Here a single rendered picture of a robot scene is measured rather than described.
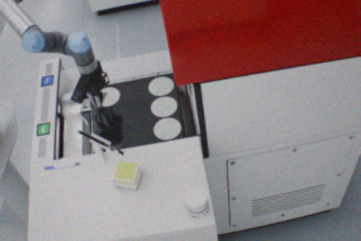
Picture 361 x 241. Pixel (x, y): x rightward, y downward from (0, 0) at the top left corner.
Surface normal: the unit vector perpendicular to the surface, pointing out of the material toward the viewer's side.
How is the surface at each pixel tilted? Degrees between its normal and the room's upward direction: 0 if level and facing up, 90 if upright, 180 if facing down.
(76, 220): 0
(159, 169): 0
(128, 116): 0
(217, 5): 90
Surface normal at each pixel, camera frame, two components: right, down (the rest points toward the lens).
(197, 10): 0.13, 0.75
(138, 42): -0.11, -0.64
